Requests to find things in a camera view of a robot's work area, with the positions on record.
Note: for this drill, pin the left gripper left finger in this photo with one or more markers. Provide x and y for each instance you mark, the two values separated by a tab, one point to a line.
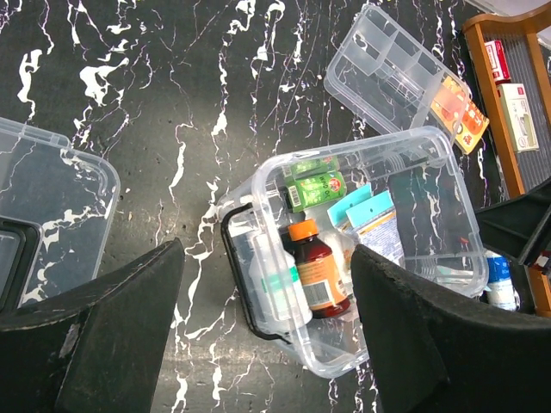
98	347

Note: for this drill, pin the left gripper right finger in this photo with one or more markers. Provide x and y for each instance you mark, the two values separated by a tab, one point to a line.
434	350

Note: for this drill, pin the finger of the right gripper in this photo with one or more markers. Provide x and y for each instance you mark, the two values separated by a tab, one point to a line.
519	229

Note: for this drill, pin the blue white spray bottle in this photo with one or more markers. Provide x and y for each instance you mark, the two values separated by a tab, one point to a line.
500	291

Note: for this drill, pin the orange plaster packet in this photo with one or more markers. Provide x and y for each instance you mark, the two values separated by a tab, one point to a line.
465	116

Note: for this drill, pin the orange brown medicine bottle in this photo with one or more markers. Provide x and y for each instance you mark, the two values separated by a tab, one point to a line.
318	272

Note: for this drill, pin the white blue gauze packet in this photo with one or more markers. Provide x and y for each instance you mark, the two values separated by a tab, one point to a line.
381	235

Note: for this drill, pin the teal bandage packet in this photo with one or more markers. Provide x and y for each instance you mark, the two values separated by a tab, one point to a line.
359	207

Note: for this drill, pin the clear first aid box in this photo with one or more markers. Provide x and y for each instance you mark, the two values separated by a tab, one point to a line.
436	224

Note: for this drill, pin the clear compartment organizer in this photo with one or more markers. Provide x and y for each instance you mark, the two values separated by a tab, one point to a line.
387	78

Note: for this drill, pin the green wind oil box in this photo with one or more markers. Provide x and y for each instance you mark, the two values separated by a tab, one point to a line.
314	182

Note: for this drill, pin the beige medicine box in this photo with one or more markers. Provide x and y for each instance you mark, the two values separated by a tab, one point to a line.
518	118

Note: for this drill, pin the red white medicine box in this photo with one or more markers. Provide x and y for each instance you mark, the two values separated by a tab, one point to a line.
499	67

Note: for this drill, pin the orange wooden shelf rack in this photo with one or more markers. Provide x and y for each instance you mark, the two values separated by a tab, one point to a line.
525	170

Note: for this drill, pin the white green capped bottle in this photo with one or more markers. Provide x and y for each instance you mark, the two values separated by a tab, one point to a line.
276	284

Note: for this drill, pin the clear box lid with handle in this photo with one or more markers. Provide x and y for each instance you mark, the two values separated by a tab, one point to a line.
57	205

